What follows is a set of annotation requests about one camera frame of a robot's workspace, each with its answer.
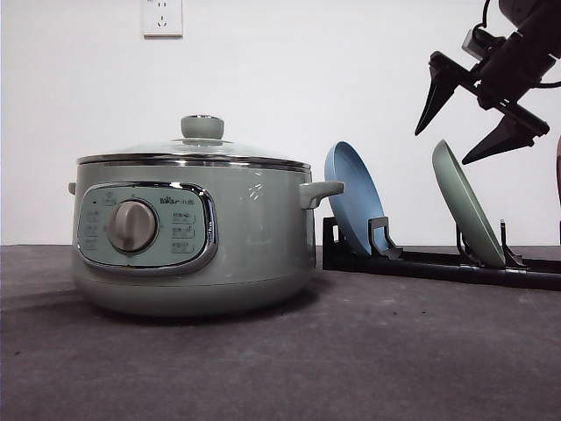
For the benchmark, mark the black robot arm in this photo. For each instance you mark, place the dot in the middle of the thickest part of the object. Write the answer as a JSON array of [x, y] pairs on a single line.
[[539, 21]]

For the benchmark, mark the white wall socket left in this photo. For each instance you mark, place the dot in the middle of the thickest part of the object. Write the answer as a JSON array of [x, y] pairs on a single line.
[[161, 20]]

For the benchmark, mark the blue plate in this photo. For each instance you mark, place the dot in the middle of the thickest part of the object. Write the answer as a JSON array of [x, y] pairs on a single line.
[[360, 201]]

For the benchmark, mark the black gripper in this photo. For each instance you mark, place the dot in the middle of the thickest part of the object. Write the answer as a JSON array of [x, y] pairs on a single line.
[[507, 74]]

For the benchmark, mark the green plate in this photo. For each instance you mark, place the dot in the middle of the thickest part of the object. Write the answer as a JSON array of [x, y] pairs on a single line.
[[465, 207]]

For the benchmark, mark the black plate rack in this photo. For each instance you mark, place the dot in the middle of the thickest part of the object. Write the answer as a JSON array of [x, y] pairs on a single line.
[[462, 266]]

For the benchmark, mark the glass lid with green knob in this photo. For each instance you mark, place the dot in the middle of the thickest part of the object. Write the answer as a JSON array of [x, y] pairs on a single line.
[[202, 144]]

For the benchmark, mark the green electric steamer pot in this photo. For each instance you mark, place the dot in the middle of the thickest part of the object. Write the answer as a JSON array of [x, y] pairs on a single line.
[[195, 240]]

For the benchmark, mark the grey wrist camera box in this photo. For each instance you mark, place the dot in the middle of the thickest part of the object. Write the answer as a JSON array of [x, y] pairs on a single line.
[[483, 46]]

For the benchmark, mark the maroon plate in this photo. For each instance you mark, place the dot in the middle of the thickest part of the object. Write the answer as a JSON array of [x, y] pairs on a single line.
[[558, 174]]

